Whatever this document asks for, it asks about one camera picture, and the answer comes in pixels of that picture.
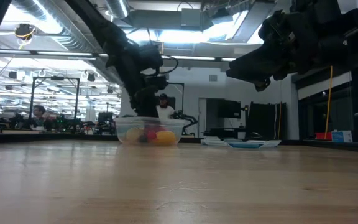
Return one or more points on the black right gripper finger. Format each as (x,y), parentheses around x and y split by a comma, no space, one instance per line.
(250,70)
(261,84)

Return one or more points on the yellow toy banana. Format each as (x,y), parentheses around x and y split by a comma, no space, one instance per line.
(166,137)

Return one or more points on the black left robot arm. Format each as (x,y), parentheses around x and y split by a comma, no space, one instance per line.
(117,46)

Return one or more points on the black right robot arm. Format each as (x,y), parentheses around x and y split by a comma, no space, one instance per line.
(337,28)

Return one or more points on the person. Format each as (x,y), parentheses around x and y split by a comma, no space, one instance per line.
(165,110)
(39,113)

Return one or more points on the clear plastic container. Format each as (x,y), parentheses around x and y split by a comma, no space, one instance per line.
(148,123)

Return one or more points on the black panel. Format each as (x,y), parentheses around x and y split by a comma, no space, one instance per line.
(266,118)

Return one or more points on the black background monitor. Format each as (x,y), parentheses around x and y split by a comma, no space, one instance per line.
(230,109)

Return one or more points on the clear lid with blue seal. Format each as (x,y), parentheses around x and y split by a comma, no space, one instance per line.
(244,143)

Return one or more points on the red box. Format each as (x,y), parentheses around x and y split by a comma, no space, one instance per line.
(323,136)

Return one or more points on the long ceiling light fixture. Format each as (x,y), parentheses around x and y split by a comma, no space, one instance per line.
(64,53)

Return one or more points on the blue box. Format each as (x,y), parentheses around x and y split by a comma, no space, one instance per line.
(342,136)

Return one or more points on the black background rig frame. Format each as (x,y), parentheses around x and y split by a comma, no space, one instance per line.
(31,99)
(182,93)

